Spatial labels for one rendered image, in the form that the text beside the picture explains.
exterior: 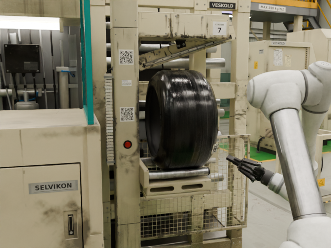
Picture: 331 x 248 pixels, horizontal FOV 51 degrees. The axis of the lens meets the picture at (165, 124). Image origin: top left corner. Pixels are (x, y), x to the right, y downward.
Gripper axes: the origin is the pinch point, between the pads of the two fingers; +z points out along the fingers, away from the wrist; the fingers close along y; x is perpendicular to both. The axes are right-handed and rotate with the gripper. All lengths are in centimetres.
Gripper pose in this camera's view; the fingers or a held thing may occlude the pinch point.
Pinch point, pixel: (233, 160)
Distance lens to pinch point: 178.1
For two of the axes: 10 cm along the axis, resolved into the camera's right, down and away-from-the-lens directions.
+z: -8.2, -4.3, 3.9
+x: 5.7, -4.5, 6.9
